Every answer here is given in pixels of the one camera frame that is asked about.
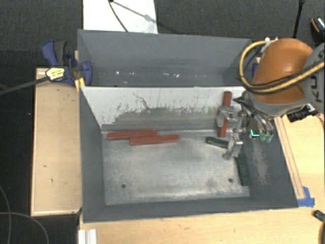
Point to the grey metal bin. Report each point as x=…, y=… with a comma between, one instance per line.
x=165, y=166

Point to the black cylinder on white bracket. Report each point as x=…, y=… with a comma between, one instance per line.
x=302, y=114

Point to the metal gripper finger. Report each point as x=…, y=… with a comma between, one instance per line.
x=234, y=146
x=232, y=115

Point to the pale wood board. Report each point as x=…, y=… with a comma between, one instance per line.
x=57, y=149

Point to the dark green flat block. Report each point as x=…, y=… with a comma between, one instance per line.
x=215, y=141
x=243, y=170

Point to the red-brown flat block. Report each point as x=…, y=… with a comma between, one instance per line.
x=153, y=139
x=132, y=134
x=227, y=99

